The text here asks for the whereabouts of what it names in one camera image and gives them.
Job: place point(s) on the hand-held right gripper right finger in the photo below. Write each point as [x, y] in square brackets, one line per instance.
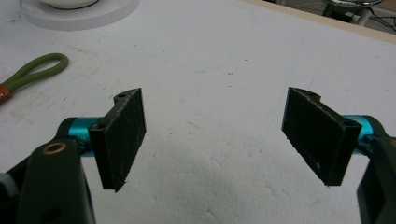
[320, 137]

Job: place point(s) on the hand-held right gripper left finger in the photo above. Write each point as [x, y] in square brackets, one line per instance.
[120, 140]

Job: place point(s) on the white round plate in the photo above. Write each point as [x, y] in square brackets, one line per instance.
[81, 15]

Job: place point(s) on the metal stand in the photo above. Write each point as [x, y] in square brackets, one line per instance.
[351, 9]

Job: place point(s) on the white bowl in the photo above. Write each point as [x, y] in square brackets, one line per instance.
[70, 3]

